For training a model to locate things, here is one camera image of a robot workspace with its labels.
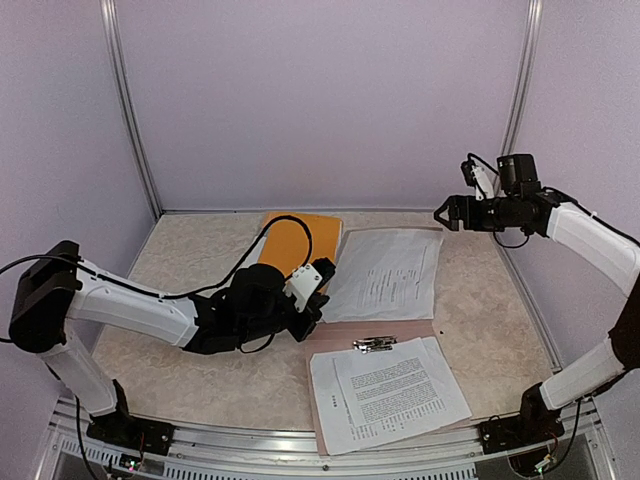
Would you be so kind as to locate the left aluminium frame post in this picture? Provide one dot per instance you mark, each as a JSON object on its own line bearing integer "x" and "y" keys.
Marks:
{"x": 108, "y": 10}

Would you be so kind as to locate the remaining white paper stack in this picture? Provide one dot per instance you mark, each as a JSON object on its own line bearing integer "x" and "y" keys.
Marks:
{"x": 366, "y": 400}

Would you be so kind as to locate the white printed paper sheets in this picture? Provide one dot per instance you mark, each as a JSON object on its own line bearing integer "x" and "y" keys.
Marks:
{"x": 385, "y": 274}

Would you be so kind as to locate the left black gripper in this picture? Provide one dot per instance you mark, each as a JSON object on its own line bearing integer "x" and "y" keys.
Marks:
{"x": 313, "y": 316}

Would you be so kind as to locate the metal clip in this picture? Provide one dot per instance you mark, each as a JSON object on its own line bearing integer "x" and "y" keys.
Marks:
{"x": 374, "y": 344}

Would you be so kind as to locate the front aluminium rail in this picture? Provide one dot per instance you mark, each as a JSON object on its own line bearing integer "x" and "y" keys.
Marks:
{"x": 276, "y": 441}

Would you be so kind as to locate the aluminium frame post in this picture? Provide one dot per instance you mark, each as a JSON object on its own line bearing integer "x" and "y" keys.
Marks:
{"x": 108, "y": 10}
{"x": 524, "y": 75}

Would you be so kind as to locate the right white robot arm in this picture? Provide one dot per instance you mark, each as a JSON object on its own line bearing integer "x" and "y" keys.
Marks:
{"x": 510, "y": 195}

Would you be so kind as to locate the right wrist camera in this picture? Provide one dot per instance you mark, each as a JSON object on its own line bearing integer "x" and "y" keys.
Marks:
{"x": 476, "y": 173}

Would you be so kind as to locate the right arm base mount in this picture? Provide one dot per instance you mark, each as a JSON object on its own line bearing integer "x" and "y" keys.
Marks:
{"x": 503, "y": 434}

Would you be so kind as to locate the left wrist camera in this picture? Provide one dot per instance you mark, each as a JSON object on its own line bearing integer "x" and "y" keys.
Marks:
{"x": 308, "y": 280}

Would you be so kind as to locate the orange file folder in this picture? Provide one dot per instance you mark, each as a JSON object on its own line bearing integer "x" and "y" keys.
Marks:
{"x": 285, "y": 245}

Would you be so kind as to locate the right aluminium frame post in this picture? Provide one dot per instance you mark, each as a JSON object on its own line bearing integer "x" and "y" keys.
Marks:
{"x": 524, "y": 75}

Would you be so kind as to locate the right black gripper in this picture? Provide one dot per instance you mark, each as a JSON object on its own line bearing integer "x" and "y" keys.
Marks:
{"x": 470, "y": 217}

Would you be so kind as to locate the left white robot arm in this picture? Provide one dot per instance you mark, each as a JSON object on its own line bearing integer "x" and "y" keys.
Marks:
{"x": 257, "y": 302}

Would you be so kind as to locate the translucent grey plastic sheet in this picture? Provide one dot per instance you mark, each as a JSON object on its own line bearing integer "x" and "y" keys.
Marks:
{"x": 330, "y": 337}

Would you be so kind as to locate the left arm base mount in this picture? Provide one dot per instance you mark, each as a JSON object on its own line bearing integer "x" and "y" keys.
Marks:
{"x": 133, "y": 433}

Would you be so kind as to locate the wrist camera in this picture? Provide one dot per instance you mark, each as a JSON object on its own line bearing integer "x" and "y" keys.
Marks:
{"x": 476, "y": 173}
{"x": 308, "y": 280}

